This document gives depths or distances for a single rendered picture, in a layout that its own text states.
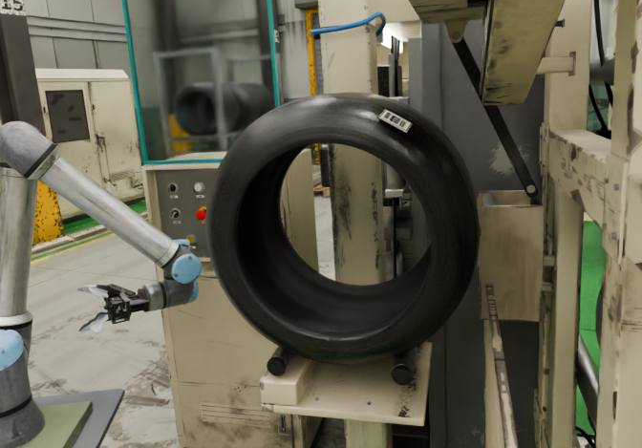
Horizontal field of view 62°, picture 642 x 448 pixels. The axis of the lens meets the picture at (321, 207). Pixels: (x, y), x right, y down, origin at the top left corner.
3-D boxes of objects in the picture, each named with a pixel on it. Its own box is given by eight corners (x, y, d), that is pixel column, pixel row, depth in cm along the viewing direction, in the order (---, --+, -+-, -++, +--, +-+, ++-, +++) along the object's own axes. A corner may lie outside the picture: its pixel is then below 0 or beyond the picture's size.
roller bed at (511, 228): (477, 291, 156) (477, 190, 150) (531, 293, 152) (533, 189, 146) (479, 320, 137) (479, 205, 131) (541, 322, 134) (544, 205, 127)
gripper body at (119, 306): (109, 304, 162) (149, 295, 169) (102, 290, 168) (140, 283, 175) (110, 326, 164) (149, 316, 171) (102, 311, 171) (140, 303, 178)
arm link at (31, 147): (10, 111, 136) (212, 264, 164) (13, 112, 147) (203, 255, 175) (-23, 146, 134) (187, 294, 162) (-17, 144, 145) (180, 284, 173)
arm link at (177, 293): (188, 269, 186) (190, 297, 188) (153, 276, 179) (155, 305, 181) (199, 276, 179) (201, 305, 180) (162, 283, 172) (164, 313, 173)
